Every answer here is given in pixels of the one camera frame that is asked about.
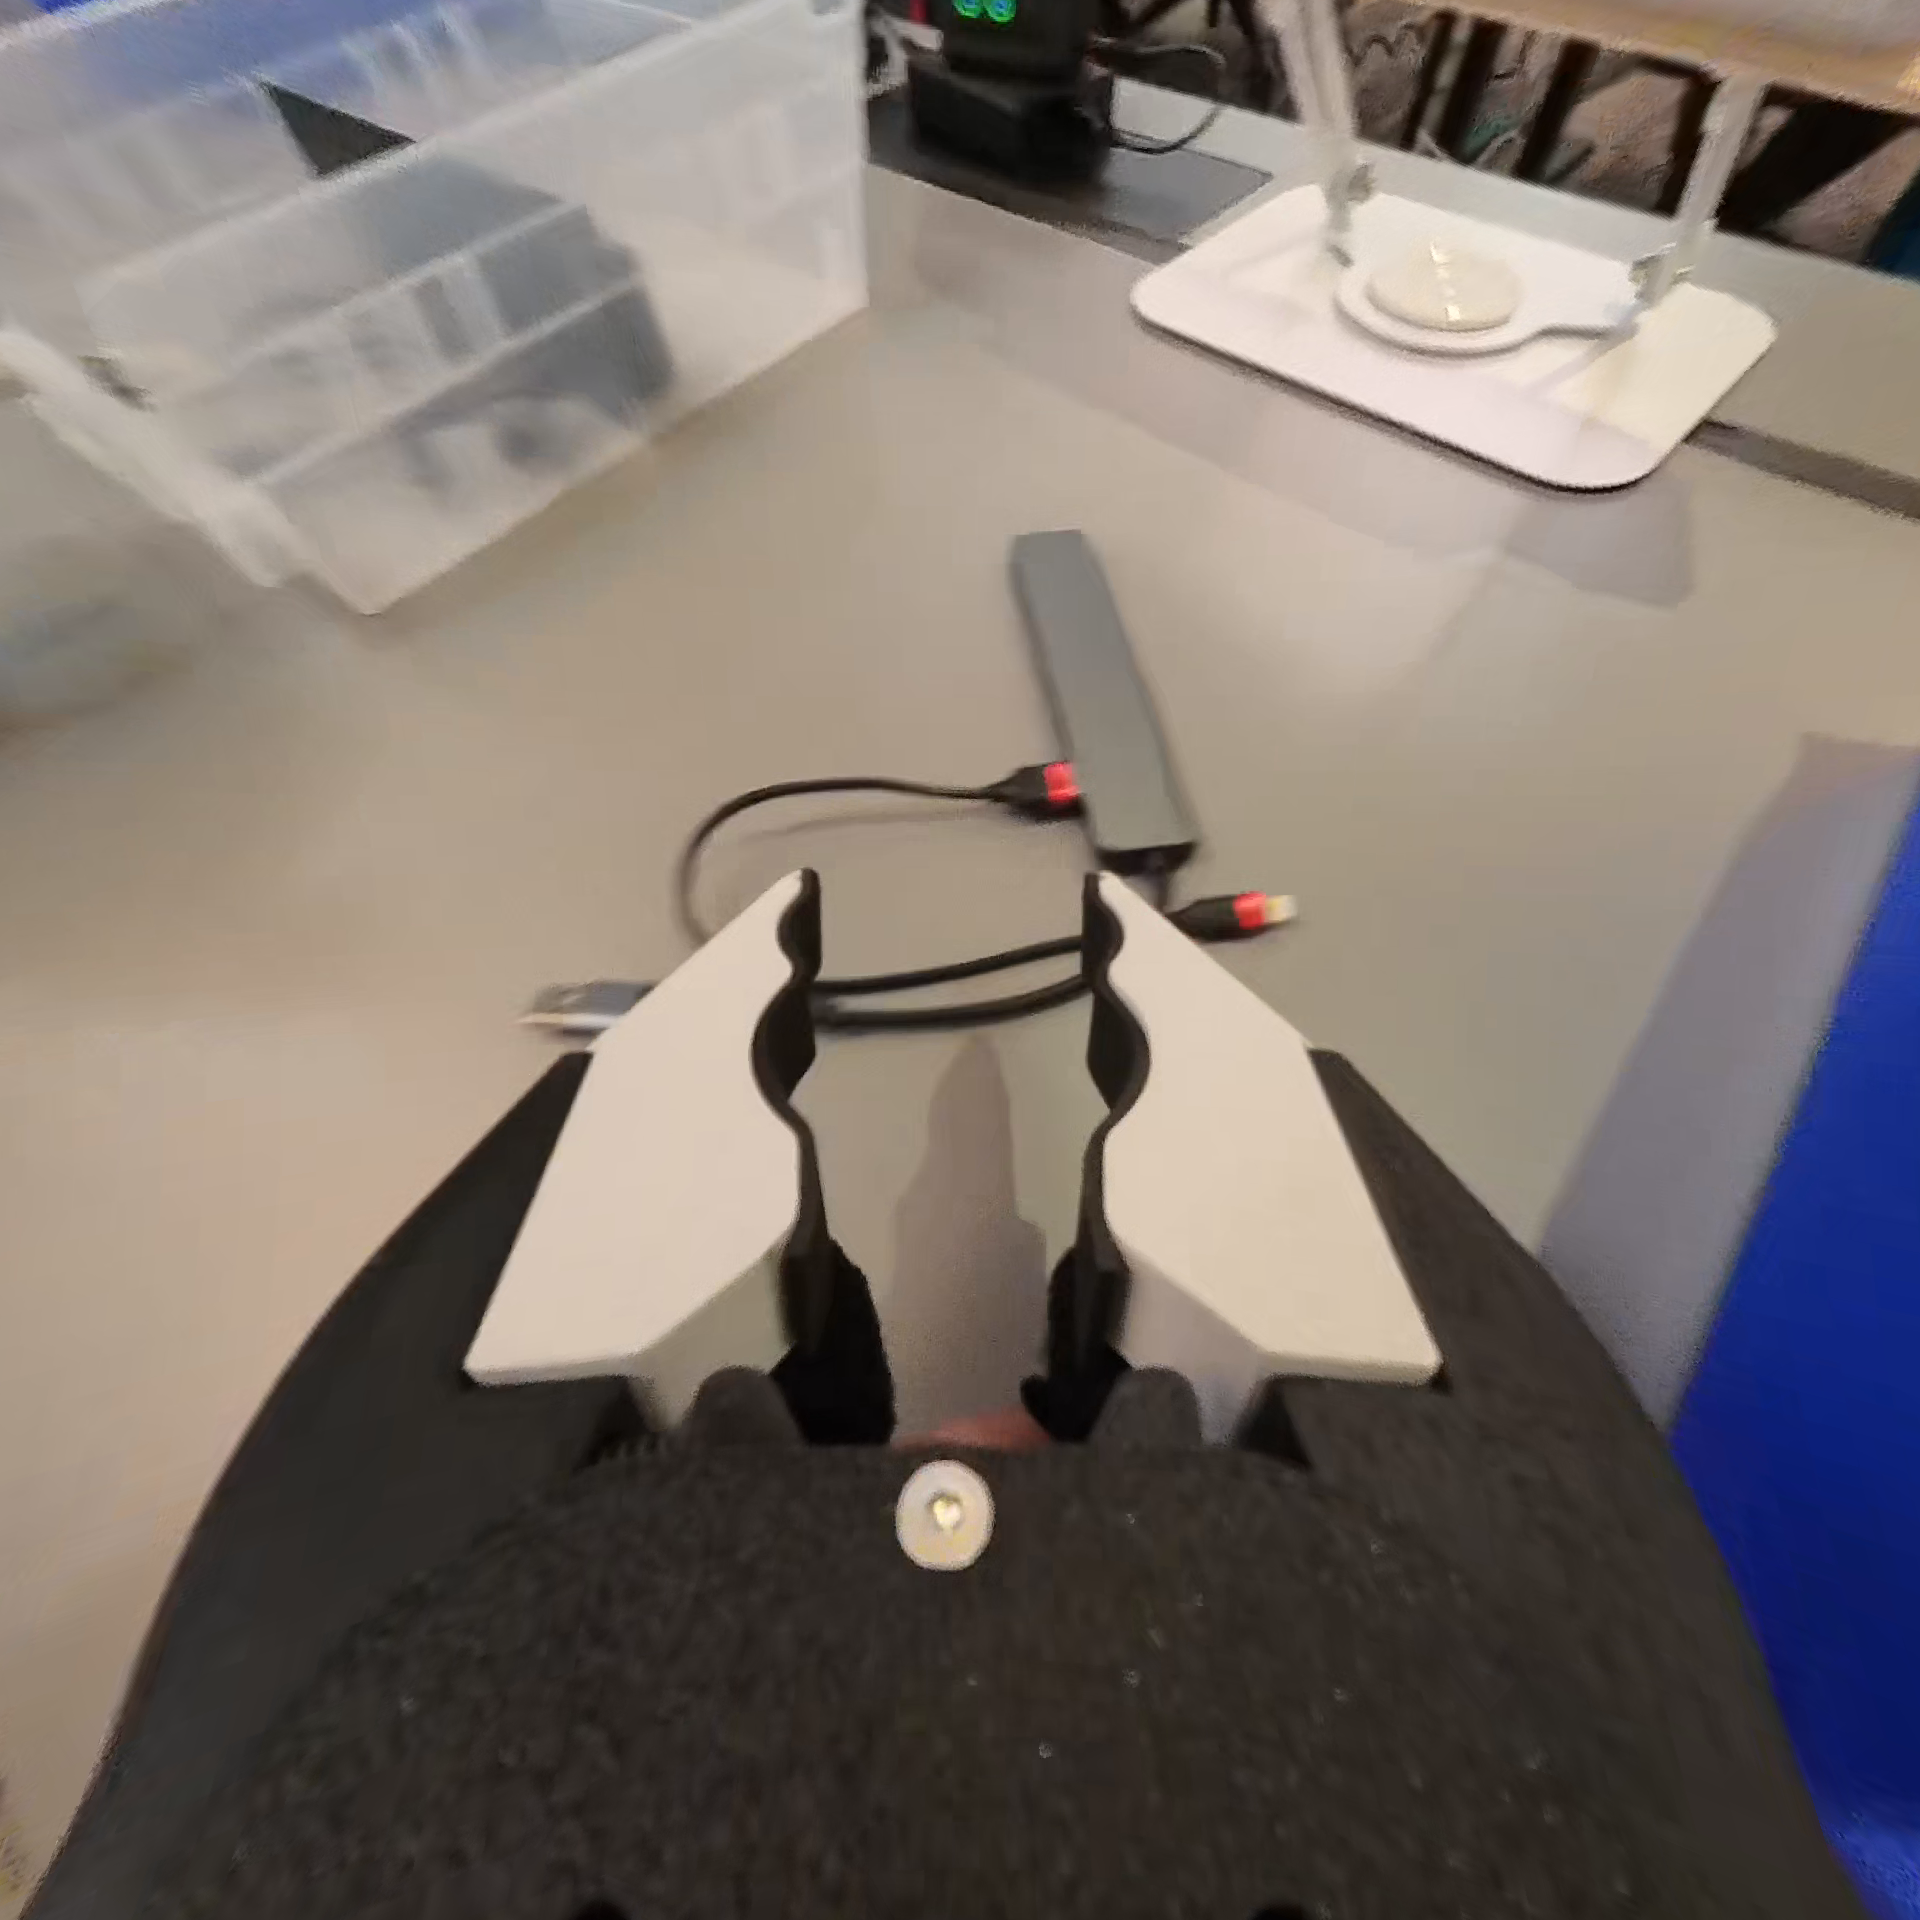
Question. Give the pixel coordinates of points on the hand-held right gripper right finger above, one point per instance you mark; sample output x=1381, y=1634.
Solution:
x=1260, y=1201

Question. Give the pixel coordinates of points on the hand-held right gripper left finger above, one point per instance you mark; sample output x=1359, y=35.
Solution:
x=661, y=1201

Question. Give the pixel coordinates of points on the grey usb hub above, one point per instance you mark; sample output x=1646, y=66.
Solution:
x=1110, y=705

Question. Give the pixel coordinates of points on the blue plastic bin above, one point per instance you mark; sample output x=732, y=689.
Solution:
x=1830, y=1349

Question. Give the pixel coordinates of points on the clear plastic bin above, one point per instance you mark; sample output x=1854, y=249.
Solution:
x=720, y=224

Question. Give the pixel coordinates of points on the person's right hand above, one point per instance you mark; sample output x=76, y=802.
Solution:
x=960, y=1433

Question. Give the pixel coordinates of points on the wooden book stand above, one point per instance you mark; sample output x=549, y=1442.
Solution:
x=1575, y=389

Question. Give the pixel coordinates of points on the black divider panel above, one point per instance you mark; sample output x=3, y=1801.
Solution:
x=329, y=135

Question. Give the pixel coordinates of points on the black charger green display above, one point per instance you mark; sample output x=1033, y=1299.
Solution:
x=998, y=61

